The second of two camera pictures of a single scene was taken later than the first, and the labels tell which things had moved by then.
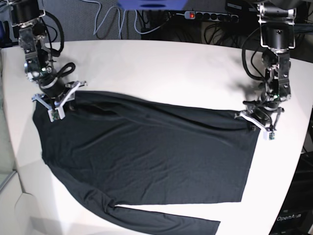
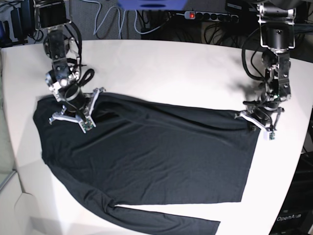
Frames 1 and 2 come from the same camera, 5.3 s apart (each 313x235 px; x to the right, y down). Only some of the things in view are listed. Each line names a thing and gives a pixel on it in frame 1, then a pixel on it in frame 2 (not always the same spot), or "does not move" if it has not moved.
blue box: [153, 5] does not move
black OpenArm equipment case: [296, 216] does not move
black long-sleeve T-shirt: [118, 150] does not move
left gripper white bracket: [69, 95] -> [86, 122]
